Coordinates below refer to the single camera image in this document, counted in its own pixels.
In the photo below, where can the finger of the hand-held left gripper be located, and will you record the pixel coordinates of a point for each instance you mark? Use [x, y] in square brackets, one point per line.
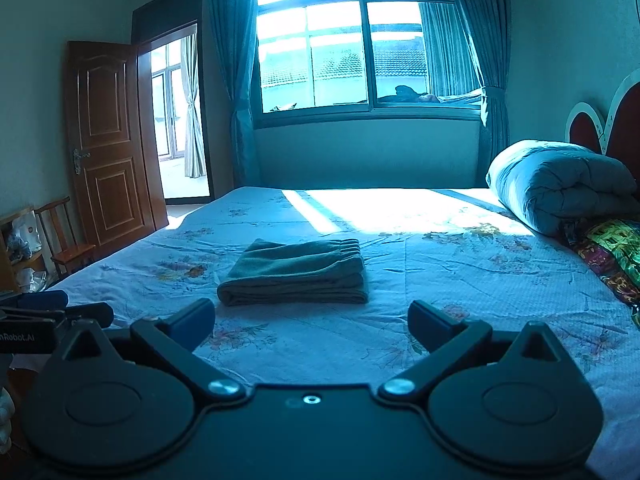
[90, 314]
[42, 300]

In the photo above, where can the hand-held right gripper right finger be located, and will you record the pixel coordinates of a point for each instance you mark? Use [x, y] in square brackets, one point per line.
[430, 325]

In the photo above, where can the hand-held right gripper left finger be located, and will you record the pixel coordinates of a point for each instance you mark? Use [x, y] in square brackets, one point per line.
[192, 322]

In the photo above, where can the wooden side table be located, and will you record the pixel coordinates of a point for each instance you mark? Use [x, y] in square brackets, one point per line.
[10, 260]

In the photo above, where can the bed with floral sheet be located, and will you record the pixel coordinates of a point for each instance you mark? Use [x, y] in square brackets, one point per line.
[450, 270]

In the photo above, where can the wooden chair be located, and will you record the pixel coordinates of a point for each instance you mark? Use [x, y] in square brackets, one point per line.
[62, 240]

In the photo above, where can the white plastic bag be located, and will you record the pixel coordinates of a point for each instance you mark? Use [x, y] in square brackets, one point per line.
[27, 232]

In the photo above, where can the brown wooden door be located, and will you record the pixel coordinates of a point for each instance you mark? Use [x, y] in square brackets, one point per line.
[112, 150]

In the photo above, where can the rolled light quilt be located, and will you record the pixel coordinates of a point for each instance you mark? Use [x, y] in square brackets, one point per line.
[555, 185]

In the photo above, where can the colourful patterned blanket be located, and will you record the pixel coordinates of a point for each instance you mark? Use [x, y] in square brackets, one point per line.
[605, 255]

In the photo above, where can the sheer doorway curtain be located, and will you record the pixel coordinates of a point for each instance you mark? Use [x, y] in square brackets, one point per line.
[192, 110]

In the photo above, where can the red and white headboard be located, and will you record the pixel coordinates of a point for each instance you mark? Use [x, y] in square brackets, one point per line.
[600, 130]

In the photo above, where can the blue window curtain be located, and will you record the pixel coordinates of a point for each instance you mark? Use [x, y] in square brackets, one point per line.
[485, 50]
[232, 60]

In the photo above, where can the sheer window curtain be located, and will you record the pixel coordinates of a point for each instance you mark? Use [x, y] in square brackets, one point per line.
[447, 50]

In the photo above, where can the large framed window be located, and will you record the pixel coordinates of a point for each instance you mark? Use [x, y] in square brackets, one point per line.
[340, 40]

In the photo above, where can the dark door frame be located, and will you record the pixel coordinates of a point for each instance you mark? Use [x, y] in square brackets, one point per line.
[150, 15]

